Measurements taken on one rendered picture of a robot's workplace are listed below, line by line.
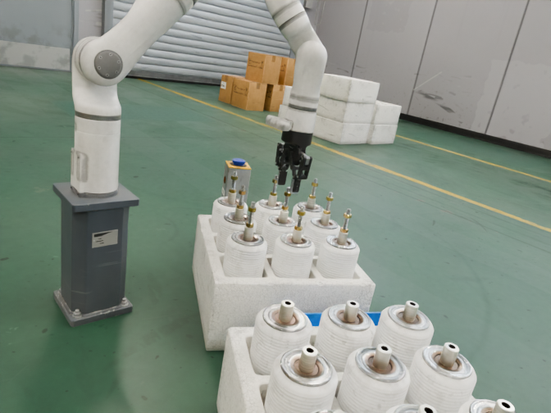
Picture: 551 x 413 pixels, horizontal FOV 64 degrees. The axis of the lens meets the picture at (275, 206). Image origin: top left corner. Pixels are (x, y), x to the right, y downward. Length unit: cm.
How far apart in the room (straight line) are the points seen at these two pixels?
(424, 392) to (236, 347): 31
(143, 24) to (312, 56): 36
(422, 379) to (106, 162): 74
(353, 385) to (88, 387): 53
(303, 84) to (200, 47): 580
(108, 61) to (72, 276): 48
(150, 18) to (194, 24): 578
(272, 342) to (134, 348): 42
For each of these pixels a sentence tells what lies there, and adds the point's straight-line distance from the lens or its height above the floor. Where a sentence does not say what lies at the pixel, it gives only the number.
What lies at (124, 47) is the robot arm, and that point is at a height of 62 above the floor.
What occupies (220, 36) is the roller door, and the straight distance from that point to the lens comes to 698.
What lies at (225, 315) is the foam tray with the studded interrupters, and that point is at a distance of 102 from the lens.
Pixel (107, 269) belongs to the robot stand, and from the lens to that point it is 110.
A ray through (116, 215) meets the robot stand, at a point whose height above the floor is 26.
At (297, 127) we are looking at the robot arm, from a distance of 105.
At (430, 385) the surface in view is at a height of 23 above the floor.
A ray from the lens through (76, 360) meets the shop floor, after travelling 105.
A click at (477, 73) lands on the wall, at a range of 649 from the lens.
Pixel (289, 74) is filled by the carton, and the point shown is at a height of 42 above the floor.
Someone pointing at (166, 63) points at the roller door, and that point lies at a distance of 656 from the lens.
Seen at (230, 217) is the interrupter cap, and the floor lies 25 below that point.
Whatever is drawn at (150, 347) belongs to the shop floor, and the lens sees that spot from 107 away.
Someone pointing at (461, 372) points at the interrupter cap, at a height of 25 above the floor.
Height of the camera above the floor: 67
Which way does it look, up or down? 19 degrees down
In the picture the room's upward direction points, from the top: 10 degrees clockwise
